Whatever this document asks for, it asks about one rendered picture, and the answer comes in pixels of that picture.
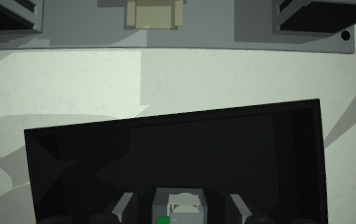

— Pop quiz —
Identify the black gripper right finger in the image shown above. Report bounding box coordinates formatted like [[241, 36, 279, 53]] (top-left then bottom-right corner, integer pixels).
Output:
[[225, 194, 320, 224]]

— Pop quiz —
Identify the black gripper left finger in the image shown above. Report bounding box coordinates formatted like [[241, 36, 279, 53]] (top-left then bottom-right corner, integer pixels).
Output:
[[36, 193, 138, 224]]

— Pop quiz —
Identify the black rectangular tray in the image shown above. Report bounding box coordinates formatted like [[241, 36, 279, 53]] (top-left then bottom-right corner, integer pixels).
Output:
[[24, 99, 328, 224]]

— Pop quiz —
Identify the grey relay panel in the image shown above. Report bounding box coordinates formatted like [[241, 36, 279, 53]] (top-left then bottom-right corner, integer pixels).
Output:
[[0, 0, 356, 54]]

